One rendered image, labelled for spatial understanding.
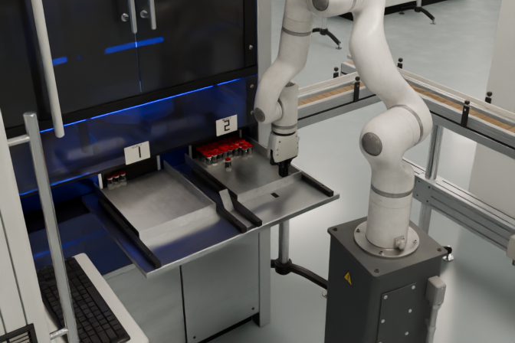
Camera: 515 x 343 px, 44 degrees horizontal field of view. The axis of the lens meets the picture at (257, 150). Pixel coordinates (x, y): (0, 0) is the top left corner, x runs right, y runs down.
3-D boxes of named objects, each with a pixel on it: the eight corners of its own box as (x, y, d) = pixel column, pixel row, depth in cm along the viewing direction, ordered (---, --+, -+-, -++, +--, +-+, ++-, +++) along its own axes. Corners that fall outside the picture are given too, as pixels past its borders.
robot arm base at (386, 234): (432, 248, 184) (441, 194, 175) (378, 266, 177) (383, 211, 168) (393, 215, 199) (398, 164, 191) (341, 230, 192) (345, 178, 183)
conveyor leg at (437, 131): (405, 261, 303) (423, 115, 267) (418, 254, 308) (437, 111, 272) (418, 271, 297) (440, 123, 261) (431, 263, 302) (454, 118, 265)
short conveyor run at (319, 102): (257, 145, 245) (257, 108, 238) (235, 130, 256) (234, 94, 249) (384, 102, 280) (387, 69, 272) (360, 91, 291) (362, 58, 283)
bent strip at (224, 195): (219, 207, 200) (218, 191, 198) (227, 204, 202) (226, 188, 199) (244, 228, 190) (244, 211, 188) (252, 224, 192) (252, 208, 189)
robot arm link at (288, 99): (283, 130, 197) (303, 121, 203) (283, 90, 191) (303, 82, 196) (264, 122, 202) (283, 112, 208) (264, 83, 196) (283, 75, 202)
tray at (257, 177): (185, 161, 226) (184, 153, 225) (245, 142, 239) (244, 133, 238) (237, 204, 202) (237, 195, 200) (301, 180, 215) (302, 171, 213)
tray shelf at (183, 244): (80, 201, 207) (80, 196, 207) (256, 142, 243) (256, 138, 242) (146, 279, 173) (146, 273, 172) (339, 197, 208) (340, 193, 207)
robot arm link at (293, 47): (280, 41, 175) (267, 132, 193) (319, 28, 185) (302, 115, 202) (258, 29, 180) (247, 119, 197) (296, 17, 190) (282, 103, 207)
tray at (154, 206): (94, 191, 209) (93, 182, 207) (165, 168, 222) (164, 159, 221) (140, 242, 185) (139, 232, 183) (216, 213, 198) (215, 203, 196)
